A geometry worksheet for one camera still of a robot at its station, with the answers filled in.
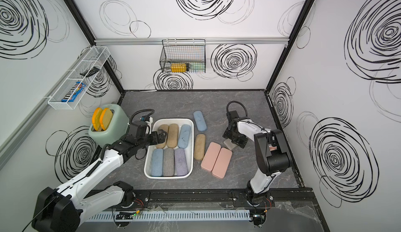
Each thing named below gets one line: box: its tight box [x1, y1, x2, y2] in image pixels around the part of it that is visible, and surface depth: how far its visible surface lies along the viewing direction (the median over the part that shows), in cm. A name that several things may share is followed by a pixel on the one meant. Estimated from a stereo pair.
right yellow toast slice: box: [99, 107, 113, 131], surface depth 82 cm
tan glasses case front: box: [166, 123, 179, 148], surface depth 93 cm
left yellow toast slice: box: [91, 107, 103, 132], surface depth 80 cm
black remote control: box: [79, 66, 101, 78], surface depth 82 cm
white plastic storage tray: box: [144, 118, 195, 179], surface depth 82 cm
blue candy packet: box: [61, 81, 87, 103], surface depth 72 cm
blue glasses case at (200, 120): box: [193, 110, 208, 132], surface depth 101 cm
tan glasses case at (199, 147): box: [193, 133, 206, 161], surface depth 90 cm
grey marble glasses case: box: [223, 138, 237, 150], surface depth 90 cm
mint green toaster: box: [88, 103, 130, 147], surface depth 82 cm
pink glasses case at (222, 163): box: [211, 147, 233, 180], surface depth 85 cm
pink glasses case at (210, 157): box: [200, 141, 222, 173], surface depth 87 cm
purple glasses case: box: [173, 147, 189, 177], surface depth 84 cm
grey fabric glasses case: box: [162, 147, 175, 177], surface depth 83 cm
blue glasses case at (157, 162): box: [150, 148, 164, 178], surface depth 83 cm
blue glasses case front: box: [177, 124, 192, 149], surface depth 94 cm
